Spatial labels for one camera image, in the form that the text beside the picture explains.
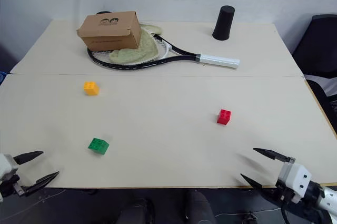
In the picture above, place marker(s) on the blue object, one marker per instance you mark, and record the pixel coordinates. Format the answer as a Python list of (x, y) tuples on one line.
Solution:
[(1, 77)]

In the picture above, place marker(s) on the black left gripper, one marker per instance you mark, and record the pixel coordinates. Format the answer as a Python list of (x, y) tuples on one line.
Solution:
[(11, 184)]

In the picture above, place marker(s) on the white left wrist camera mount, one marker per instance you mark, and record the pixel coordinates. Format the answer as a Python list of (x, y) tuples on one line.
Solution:
[(4, 164)]

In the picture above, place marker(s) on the pale green towel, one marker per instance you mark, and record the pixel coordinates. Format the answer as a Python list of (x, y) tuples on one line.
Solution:
[(137, 50)]

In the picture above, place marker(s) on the green toy brick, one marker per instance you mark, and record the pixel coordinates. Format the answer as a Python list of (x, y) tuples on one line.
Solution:
[(98, 145)]

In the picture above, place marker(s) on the yellow toy brick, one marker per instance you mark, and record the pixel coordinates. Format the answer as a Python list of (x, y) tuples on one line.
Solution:
[(91, 88)]

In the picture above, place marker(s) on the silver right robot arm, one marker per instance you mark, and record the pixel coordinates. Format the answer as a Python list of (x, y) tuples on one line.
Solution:
[(325, 200)]

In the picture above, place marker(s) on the dark round object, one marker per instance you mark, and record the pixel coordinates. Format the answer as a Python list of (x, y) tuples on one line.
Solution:
[(103, 12)]

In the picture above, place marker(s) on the black white tennis racket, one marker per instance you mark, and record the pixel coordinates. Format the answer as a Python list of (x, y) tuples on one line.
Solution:
[(184, 54)]

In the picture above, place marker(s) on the red toy brick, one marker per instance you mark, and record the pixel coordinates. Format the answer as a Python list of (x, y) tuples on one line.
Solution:
[(224, 116)]

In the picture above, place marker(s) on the black upturned cup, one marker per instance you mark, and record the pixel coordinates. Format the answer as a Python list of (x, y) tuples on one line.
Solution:
[(223, 23)]

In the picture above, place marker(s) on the brown cardboard box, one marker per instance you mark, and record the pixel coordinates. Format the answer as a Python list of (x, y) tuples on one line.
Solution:
[(109, 31)]

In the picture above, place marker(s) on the black chair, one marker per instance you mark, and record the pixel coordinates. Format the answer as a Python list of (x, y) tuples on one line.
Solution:
[(317, 44)]

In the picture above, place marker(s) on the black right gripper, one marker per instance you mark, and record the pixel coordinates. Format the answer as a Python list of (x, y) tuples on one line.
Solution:
[(285, 195)]

